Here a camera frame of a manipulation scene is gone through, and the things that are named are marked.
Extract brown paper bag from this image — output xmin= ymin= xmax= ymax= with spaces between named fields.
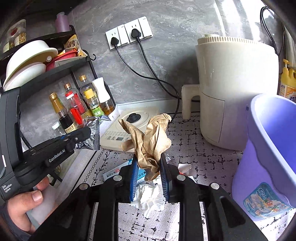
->
xmin=119 ymin=113 xmax=171 ymax=181

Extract white tissue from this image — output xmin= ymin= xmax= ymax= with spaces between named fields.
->
xmin=130 ymin=175 xmax=166 ymax=218

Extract silver foil snack wrapper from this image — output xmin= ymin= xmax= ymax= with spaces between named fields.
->
xmin=75 ymin=115 xmax=111 ymax=151

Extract black kitchen shelf rack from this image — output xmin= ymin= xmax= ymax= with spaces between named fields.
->
xmin=0 ymin=25 xmax=117 ymax=107

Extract person's left hand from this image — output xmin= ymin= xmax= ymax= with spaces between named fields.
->
xmin=6 ymin=176 xmax=49 ymax=235

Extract cream kettle base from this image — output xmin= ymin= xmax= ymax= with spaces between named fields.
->
xmin=99 ymin=106 xmax=161 ymax=153

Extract small clear white-cap jar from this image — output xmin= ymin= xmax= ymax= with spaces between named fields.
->
xmin=52 ymin=121 xmax=66 ymax=137

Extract dark soy sauce bottle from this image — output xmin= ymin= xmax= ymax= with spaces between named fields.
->
xmin=49 ymin=92 xmax=76 ymax=133

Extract white top oil dispenser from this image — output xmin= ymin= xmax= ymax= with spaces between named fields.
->
xmin=92 ymin=77 xmax=115 ymax=115

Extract red cap oil bottle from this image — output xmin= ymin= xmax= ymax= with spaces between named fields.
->
xmin=64 ymin=83 xmax=89 ymax=127

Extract gold cap clear bottle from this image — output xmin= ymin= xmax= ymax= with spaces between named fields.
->
xmin=79 ymin=75 xmax=93 ymax=98

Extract green label vinegar bottle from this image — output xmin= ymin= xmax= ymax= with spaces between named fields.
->
xmin=84 ymin=88 xmax=104 ymax=117

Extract purple plastic bin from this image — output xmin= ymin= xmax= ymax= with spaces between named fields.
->
xmin=232 ymin=94 xmax=295 ymax=221

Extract white stacked bowls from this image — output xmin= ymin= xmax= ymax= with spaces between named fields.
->
xmin=3 ymin=40 xmax=58 ymax=91

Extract red bowl on shelf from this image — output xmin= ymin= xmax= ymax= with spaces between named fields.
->
xmin=46 ymin=49 xmax=78 ymax=71

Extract cream air fryer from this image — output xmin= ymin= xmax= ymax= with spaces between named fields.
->
xmin=181 ymin=34 xmax=279 ymax=151

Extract spice jars on shelf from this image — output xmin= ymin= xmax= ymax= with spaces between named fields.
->
xmin=3 ymin=19 xmax=27 ymax=53

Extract yellow dish soap bottle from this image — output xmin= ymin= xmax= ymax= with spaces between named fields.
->
xmin=280 ymin=59 xmax=296 ymax=102

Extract pink bottle on shelf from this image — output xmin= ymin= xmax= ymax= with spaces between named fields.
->
xmin=55 ymin=12 xmax=71 ymax=33

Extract black power cable left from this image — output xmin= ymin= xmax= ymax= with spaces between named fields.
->
xmin=110 ymin=37 xmax=181 ymax=123

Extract black power cable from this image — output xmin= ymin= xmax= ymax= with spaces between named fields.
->
xmin=110 ymin=37 xmax=181 ymax=123
xmin=131 ymin=28 xmax=181 ymax=100

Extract black power cable right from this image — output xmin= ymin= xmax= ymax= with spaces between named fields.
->
xmin=131 ymin=28 xmax=181 ymax=100

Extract white wall socket panel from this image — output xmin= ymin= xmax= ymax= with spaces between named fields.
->
xmin=105 ymin=16 xmax=153 ymax=51

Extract hanging black cable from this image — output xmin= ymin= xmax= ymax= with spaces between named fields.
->
xmin=259 ymin=6 xmax=285 ymax=56

